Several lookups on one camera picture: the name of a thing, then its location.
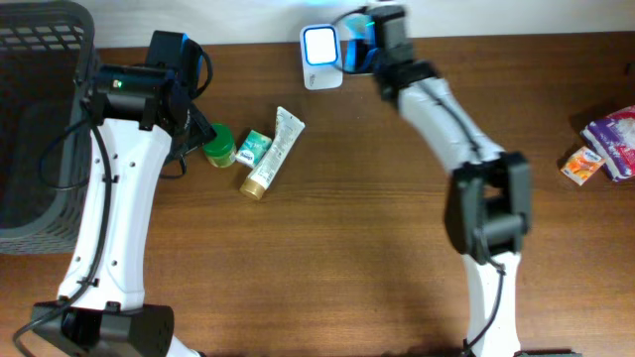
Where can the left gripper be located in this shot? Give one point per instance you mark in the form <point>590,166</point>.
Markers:
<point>198,131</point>

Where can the small teal tissue pack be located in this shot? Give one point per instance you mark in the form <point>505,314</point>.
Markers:
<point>253,149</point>

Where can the red purple pad package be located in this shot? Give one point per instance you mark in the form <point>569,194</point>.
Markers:
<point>612,137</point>

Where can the small orange tissue pack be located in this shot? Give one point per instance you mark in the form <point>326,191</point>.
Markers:
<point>582,165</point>

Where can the dark grey plastic basket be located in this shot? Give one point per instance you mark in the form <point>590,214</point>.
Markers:
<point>47,59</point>

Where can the teal snack packet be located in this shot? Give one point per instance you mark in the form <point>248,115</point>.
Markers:
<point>360,48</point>

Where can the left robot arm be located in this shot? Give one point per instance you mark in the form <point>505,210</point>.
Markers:
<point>140,117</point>

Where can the white barcode scanner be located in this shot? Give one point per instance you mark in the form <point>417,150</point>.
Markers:
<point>321,57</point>

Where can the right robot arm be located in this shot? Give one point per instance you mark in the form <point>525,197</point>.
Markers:
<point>488,210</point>

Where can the white cream tube gold cap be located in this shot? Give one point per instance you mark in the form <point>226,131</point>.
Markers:
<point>288,129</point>

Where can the green red snack bag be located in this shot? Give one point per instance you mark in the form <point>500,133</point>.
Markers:
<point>221,151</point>

